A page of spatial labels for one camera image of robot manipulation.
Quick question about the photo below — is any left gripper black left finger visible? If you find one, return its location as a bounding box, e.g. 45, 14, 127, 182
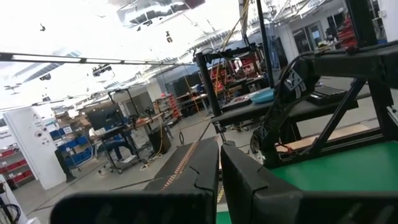
188, 138, 221, 224

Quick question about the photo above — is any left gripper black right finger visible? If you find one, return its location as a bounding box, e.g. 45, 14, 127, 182
220, 141, 305, 224

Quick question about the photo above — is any blue plate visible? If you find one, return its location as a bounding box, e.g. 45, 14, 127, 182
249, 88, 276, 105

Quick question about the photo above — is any black floor mat orange stripe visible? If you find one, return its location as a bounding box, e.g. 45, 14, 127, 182
144, 136, 225, 205

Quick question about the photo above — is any black floor bin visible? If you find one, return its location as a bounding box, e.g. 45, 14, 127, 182
147, 126, 172, 155

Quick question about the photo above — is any black work table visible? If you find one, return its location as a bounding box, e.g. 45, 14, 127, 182
210, 83, 371, 127

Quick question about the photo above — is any rack with red bins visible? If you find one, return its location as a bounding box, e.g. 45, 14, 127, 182
154, 92, 183, 121

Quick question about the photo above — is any wheeled monitor cart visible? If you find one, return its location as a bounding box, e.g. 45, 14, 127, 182
86, 103, 166, 175

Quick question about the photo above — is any person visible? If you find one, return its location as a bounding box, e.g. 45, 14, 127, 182
96, 136, 133, 163

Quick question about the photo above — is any light wooden base board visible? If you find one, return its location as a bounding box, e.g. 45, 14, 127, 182
275, 123, 371, 154

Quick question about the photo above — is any black desk monitor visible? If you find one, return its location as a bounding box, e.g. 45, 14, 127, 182
86, 103, 126, 131

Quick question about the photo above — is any black keyboard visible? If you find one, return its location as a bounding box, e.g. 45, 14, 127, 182
305, 85, 346, 107

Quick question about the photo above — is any blue storage bins rack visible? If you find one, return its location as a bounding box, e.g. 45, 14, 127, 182
49, 125, 95, 170

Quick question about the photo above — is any white pillar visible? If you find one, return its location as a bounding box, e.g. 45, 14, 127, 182
2, 107, 67, 191

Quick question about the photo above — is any overhead light bar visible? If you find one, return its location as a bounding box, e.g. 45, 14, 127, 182
0, 52, 195, 67

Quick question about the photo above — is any shelf with red bins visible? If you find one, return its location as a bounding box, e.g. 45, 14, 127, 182
0, 145, 35, 189

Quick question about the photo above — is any black neighbouring rig frame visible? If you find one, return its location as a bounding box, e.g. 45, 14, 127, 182
193, 0, 276, 118

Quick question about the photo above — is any black aluminium rig frame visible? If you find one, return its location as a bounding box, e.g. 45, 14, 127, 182
276, 0, 398, 164

